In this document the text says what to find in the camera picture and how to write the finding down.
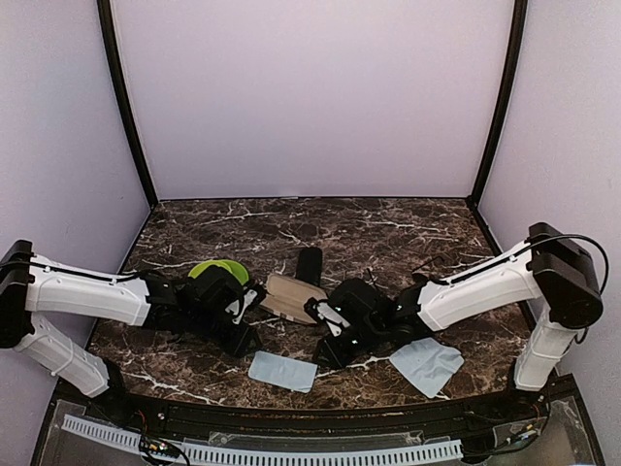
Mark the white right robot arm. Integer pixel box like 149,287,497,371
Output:
304,222,606,421

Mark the black corner frame post left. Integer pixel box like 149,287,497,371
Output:
96,0,159,210

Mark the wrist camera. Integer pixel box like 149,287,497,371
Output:
226,284,266,325
304,298,350,337

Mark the black quilted glasses case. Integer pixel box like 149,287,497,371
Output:
295,247,323,287

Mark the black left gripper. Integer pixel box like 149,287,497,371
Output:
186,308,263,359

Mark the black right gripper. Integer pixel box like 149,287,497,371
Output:
312,318,386,370

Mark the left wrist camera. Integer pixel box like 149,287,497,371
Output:
226,284,266,325

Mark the black corner frame post right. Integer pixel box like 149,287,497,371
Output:
470,0,530,205

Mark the green bowl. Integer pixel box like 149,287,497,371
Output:
187,259,251,283

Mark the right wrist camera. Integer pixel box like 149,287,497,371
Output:
304,298,350,337

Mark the plaid brown glasses case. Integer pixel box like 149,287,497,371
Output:
259,274,327,325

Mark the white slotted cable duct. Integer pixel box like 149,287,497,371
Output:
61,415,463,465

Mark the blue cleaning cloth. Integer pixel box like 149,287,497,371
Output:
389,338,464,398
247,351,317,393

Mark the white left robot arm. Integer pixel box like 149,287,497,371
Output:
1,240,266,423

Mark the black corner frame post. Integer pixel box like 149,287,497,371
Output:
470,0,530,205
96,0,159,210

